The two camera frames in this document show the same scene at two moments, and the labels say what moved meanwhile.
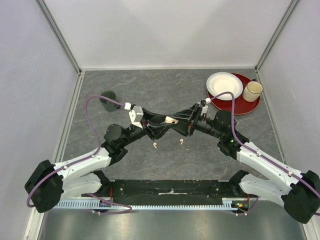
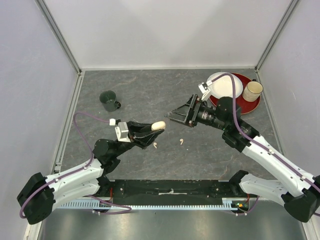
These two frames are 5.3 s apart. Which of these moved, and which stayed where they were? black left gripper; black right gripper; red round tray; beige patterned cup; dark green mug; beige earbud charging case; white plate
Moved: black right gripper; black left gripper; beige earbud charging case
Stayed: beige patterned cup; red round tray; dark green mug; white plate
